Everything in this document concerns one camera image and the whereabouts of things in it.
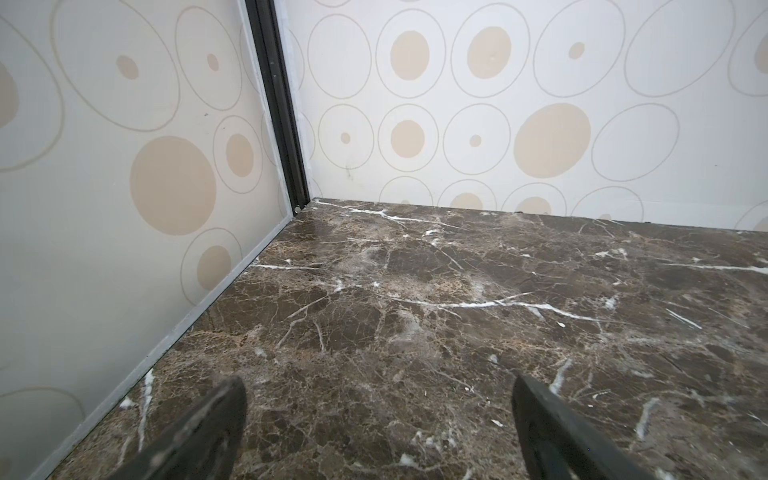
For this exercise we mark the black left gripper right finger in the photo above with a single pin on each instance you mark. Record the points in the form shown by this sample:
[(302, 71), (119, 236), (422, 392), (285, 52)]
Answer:
[(557, 443)]

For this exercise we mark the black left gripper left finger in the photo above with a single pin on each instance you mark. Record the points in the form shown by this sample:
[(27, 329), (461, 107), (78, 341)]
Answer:
[(202, 444)]

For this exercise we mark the black corner frame post left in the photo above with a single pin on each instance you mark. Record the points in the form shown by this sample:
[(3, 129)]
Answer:
[(263, 19)]

